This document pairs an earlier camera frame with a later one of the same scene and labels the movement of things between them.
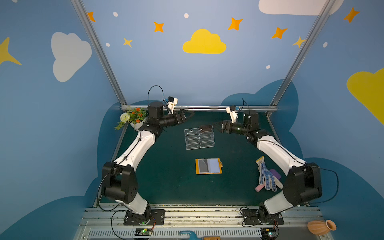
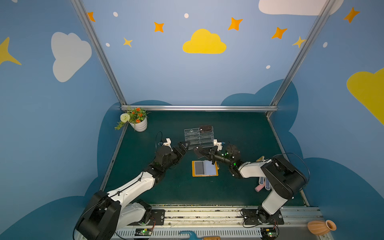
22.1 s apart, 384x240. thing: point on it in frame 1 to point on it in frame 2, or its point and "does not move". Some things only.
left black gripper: [181, 116] to [177, 148]
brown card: [205, 128] does not move
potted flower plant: [135, 117] does not move
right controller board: [269, 233] does not move
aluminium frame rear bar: [134, 108] does not move
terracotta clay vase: [320, 227] does not move
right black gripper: [225, 126] to [211, 153]
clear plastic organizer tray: [202, 137] does not move
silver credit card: [203, 166] to [198, 149]
